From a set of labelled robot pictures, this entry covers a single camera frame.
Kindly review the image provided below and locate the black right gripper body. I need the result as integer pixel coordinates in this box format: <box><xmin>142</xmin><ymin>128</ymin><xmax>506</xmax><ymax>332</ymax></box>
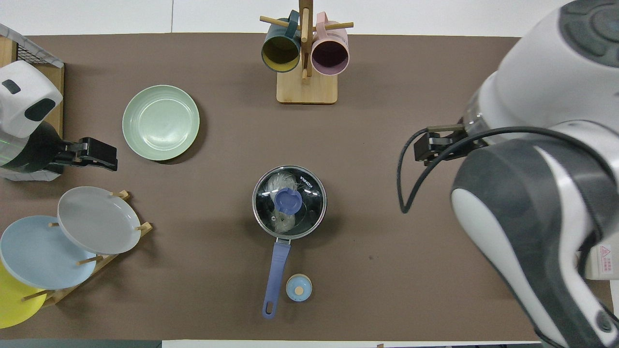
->
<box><xmin>427</xmin><ymin>124</ymin><xmax>485</xmax><ymax>160</ymax></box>

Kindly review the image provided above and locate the black wire basket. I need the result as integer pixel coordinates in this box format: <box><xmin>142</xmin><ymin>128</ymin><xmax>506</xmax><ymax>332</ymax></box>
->
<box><xmin>0</xmin><ymin>23</ymin><xmax>65</xmax><ymax>68</ymax></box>

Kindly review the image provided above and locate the yellow plate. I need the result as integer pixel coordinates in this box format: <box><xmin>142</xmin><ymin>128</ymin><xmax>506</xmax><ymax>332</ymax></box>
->
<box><xmin>0</xmin><ymin>261</ymin><xmax>47</xmax><ymax>329</ymax></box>

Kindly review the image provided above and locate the white vermicelli bundle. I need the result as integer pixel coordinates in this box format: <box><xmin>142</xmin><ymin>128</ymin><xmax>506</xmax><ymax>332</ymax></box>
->
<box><xmin>265</xmin><ymin>172</ymin><xmax>303</xmax><ymax>232</ymax></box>

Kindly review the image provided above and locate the pale green plate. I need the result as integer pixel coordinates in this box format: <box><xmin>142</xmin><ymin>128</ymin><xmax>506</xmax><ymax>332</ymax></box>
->
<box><xmin>122</xmin><ymin>85</ymin><xmax>200</xmax><ymax>161</ymax></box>

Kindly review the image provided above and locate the glass lid blue knob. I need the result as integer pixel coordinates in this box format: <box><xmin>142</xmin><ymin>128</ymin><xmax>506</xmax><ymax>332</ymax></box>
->
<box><xmin>252</xmin><ymin>165</ymin><xmax>327</xmax><ymax>240</ymax></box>

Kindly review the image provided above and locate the wooden shelf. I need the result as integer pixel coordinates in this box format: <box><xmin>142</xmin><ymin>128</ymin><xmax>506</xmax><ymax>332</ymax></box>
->
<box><xmin>0</xmin><ymin>36</ymin><xmax>65</xmax><ymax>138</ymax></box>

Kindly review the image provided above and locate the wooden mug tree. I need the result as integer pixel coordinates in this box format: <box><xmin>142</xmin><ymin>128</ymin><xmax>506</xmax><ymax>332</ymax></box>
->
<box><xmin>260</xmin><ymin>0</ymin><xmax>354</xmax><ymax>105</ymax></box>

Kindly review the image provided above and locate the dark teal mug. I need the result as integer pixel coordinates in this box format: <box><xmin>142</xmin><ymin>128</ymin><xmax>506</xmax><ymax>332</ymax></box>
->
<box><xmin>261</xmin><ymin>11</ymin><xmax>301</xmax><ymax>73</ymax></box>

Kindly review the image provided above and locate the dark pot blue handle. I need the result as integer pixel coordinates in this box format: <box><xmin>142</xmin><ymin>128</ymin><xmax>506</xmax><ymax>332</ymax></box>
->
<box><xmin>251</xmin><ymin>165</ymin><xmax>328</xmax><ymax>319</ymax></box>

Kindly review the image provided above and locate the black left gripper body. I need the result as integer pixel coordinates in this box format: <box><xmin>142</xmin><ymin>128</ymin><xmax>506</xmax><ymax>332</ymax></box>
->
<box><xmin>0</xmin><ymin>120</ymin><xmax>64</xmax><ymax>174</ymax></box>

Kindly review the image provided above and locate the grey plate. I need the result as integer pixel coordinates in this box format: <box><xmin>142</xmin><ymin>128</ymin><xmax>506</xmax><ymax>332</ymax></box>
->
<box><xmin>57</xmin><ymin>186</ymin><xmax>142</xmax><ymax>255</ymax></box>

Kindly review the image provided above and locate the cream toaster oven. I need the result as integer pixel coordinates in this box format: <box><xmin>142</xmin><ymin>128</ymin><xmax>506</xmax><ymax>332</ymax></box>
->
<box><xmin>575</xmin><ymin>237</ymin><xmax>619</xmax><ymax>281</ymax></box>

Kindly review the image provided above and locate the light blue plate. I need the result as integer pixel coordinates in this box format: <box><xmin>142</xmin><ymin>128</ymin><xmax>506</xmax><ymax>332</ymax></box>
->
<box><xmin>0</xmin><ymin>215</ymin><xmax>97</xmax><ymax>290</ymax></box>

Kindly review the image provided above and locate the wooden plate rack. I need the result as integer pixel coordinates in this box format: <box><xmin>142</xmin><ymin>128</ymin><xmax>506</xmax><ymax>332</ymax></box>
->
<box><xmin>19</xmin><ymin>190</ymin><xmax>153</xmax><ymax>307</ymax></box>

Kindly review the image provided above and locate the pink mug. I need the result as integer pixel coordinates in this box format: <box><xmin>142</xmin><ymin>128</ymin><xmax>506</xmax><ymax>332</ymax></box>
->
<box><xmin>311</xmin><ymin>12</ymin><xmax>350</xmax><ymax>76</ymax></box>

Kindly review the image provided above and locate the brown table mat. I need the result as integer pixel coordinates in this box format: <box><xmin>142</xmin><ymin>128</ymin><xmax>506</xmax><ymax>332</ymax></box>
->
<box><xmin>0</xmin><ymin>33</ymin><xmax>619</xmax><ymax>341</ymax></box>

